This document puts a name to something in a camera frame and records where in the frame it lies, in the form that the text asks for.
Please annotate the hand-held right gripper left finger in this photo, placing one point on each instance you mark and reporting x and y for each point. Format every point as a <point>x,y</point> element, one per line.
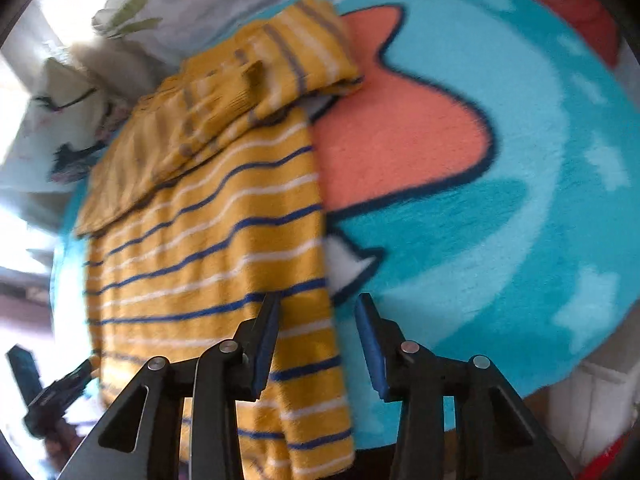
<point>265,350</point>

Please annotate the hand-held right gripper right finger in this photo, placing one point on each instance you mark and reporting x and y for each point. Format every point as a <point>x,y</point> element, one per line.
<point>371,355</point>

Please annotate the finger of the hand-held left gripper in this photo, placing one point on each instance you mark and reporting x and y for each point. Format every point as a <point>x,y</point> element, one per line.
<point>75,375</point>
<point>22,370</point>

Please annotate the yellow striped shirt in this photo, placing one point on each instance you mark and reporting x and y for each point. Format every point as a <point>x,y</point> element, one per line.
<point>210,240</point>

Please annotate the blue and orange round rug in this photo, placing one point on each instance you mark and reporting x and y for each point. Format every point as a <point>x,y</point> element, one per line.
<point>450,185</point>

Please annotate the red cloth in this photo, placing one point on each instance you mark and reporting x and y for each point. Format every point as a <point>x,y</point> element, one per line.
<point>587,20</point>

